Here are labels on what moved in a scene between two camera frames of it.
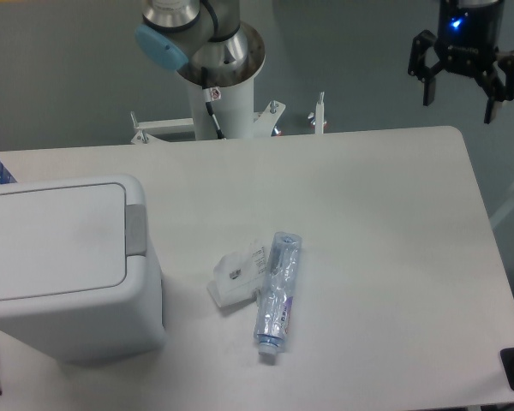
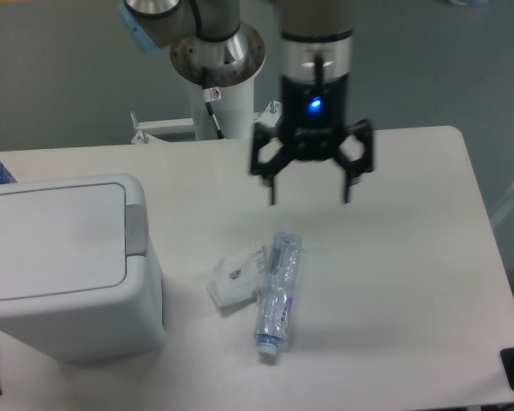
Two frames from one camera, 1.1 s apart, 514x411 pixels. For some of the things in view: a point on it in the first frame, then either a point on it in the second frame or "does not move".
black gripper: [468, 44] to [312, 117]
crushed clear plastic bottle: [274, 315] does not move
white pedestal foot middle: [264, 125] does not move
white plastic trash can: [65, 266] does not move
